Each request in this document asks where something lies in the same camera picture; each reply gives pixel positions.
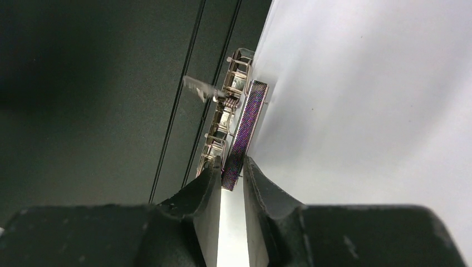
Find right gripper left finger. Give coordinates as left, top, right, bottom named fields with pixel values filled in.
left=1, top=157, right=221, bottom=266

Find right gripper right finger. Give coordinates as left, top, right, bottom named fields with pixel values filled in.
left=243, top=157, right=465, bottom=266

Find white paper sheet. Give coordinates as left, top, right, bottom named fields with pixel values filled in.
left=249, top=1, right=471, bottom=265

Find teal black file folder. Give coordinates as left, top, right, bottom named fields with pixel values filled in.
left=1, top=1, right=271, bottom=231

